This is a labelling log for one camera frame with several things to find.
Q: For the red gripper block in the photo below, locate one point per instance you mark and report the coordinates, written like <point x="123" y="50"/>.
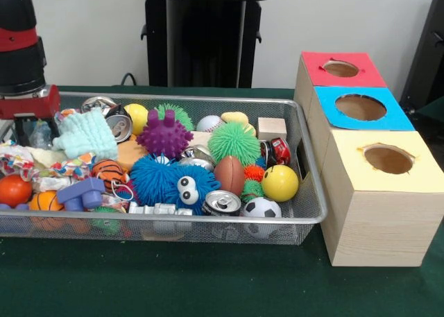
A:
<point x="31" y="107"/>

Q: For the crushed bottle with colourful label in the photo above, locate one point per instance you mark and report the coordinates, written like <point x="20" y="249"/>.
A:
<point x="41" y="136"/>

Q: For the crushed red and black can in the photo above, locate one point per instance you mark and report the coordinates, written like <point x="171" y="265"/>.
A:
<point x="276" y="150"/>

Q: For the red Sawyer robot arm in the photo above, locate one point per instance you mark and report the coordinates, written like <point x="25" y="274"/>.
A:
<point x="17" y="53"/>

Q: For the shallow mesh bin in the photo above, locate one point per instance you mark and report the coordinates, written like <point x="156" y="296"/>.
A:
<point x="208" y="232"/>

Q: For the wooden box with three holes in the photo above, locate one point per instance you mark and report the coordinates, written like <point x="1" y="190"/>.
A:
<point x="381" y="227"/>

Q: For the mint knitted cloth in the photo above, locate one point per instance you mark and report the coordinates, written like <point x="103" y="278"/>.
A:
<point x="85" y="133"/>

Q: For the purple spiky ball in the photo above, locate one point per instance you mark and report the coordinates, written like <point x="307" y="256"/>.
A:
<point x="163" y="135"/>

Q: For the blue puffer ball with eyes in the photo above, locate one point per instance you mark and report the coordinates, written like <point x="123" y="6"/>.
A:
<point x="156" y="180"/>

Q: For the brown toy football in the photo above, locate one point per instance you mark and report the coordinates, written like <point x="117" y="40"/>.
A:
<point x="229" y="175"/>

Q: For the green puffer ball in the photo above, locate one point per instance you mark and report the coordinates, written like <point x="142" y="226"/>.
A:
<point x="234" y="141"/>

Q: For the silver drink can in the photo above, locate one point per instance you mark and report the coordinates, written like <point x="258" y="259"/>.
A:
<point x="221" y="202"/>

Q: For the dark green table cloth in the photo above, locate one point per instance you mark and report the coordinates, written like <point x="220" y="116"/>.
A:
<point x="173" y="282"/>
<point x="435" y="110"/>

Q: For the black and white soccer ball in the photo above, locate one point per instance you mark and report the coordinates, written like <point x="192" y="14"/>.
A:
<point x="262" y="208"/>

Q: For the yellow ball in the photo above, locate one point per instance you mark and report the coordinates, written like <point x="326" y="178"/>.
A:
<point x="279" y="183"/>

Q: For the black chair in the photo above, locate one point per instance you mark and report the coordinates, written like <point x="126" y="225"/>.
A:
<point x="430" y="53"/>

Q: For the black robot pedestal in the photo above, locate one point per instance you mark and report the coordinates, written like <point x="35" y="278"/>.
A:
<point x="208" y="36"/>

